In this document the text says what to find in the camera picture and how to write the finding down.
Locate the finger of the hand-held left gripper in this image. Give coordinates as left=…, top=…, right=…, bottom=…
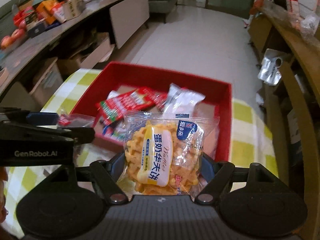
left=0, top=107, right=60, bottom=126
left=0, top=121, right=96, bottom=144

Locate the red cardboard box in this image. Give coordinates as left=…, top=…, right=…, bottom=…
left=69, top=61, right=233, bottom=162

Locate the beige printed box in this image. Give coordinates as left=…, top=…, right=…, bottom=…
left=64, top=0, right=85, bottom=20

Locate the beige plastic bin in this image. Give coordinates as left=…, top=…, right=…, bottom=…
left=29, top=56, right=64, bottom=103

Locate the clear waffle packet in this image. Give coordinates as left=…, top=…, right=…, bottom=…
left=117, top=110, right=220, bottom=197

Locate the blue white snack packet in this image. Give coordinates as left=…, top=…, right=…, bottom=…
left=102, top=124, right=127, bottom=142

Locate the brown cardboard box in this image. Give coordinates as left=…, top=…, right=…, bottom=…
left=57, top=31, right=116, bottom=74

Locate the red green snack packet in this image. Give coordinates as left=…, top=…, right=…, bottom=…
left=96, top=87, right=168, bottom=126

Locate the red bag of apples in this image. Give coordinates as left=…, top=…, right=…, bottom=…
left=13, top=6, right=35, bottom=29

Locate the grey long sideboard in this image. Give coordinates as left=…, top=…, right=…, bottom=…
left=0, top=0, right=150, bottom=105

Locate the dark blue box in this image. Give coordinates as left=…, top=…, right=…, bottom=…
left=25, top=12, right=48, bottom=38

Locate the gift box with red ribbon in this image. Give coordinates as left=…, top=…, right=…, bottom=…
left=270, top=0, right=300, bottom=14

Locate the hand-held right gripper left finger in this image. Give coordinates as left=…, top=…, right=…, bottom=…
left=37, top=152, right=129, bottom=204

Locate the clear plastic bag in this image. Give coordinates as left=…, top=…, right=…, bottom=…
left=290, top=12, right=320, bottom=39

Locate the red plastic item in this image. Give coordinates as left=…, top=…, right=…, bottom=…
left=250, top=0, right=263, bottom=15

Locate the wooden shelf unit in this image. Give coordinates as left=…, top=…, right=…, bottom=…
left=247, top=0, right=320, bottom=233

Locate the orange box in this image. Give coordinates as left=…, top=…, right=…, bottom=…
left=35, top=0, right=63, bottom=25

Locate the red white packet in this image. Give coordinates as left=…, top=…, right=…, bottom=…
left=51, top=4, right=67, bottom=23

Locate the white grey snack packet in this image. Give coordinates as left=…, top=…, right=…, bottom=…
left=162, top=82, right=206, bottom=117

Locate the person's left hand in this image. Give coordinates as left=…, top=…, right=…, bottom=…
left=0, top=167, right=8, bottom=220

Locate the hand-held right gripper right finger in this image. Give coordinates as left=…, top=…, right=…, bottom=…
left=194, top=154, right=289, bottom=204

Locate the pile of red apples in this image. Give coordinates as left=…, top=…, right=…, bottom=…
left=0, top=28, right=27, bottom=50

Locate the silver foil bag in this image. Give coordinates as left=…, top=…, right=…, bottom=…
left=257, top=48, right=284, bottom=85

